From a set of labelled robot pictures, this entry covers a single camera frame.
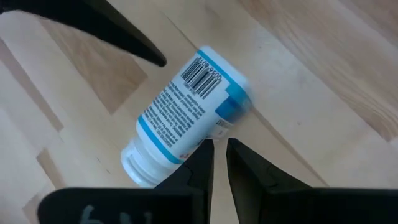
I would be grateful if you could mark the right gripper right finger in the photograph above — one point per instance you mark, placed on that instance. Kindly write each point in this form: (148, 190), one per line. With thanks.
(264, 196)

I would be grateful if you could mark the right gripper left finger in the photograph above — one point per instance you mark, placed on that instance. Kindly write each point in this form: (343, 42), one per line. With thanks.
(186, 193)

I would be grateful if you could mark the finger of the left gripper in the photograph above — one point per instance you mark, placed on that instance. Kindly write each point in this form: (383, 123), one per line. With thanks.
(77, 15)

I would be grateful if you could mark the white bottle blue label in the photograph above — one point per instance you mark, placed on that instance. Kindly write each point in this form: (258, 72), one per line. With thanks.
(186, 102)

